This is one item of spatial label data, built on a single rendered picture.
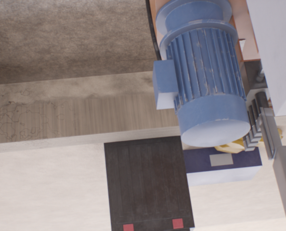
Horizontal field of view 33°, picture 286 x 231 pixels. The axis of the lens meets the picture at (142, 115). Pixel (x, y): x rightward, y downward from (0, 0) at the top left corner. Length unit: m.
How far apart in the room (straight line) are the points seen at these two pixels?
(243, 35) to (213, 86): 0.44
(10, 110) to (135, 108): 0.77
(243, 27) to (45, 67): 1.57
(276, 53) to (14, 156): 2.80
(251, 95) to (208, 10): 0.30
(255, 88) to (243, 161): 2.11
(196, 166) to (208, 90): 2.18
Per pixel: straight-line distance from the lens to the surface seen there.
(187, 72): 1.41
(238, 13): 1.67
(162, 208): 3.06
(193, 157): 3.56
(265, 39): 0.79
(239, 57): 1.61
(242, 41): 1.81
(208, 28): 1.49
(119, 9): 2.57
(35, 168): 3.64
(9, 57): 2.92
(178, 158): 3.16
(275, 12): 0.74
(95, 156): 3.49
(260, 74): 1.54
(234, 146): 3.40
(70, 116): 3.02
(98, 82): 3.11
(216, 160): 3.57
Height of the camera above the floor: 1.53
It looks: 24 degrees down
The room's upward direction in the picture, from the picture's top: 173 degrees clockwise
